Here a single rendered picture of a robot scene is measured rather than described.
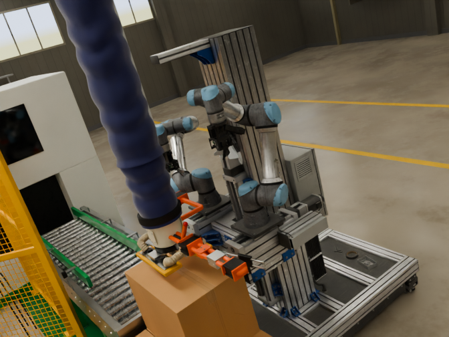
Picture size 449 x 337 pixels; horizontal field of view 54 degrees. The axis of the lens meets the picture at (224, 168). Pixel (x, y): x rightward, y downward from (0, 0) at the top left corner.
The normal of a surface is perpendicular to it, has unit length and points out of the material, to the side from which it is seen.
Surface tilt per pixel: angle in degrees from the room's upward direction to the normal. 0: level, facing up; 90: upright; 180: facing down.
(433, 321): 0
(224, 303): 90
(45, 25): 90
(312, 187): 90
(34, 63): 90
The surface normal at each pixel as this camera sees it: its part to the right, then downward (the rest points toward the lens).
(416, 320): -0.26, -0.91
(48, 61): 0.55, 0.15
